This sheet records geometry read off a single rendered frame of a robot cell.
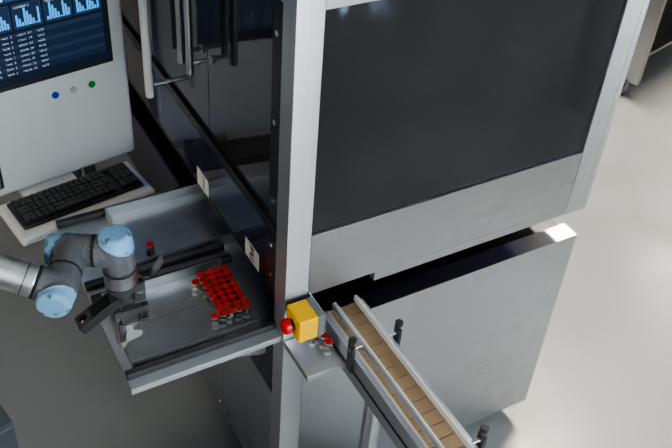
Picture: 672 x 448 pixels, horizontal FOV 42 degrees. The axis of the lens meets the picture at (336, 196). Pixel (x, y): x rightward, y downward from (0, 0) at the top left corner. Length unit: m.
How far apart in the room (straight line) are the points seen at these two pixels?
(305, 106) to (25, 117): 1.20
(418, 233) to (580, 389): 1.42
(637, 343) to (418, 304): 1.49
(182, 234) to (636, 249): 2.34
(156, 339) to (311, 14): 0.98
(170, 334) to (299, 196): 0.56
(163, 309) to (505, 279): 1.01
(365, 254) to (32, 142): 1.18
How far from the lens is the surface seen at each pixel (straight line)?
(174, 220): 2.64
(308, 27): 1.75
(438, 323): 2.62
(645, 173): 4.75
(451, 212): 2.31
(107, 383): 3.38
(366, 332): 2.25
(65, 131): 2.90
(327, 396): 2.57
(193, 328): 2.32
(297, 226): 2.03
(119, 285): 2.05
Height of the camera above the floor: 2.57
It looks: 38 degrees down
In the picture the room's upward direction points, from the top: 5 degrees clockwise
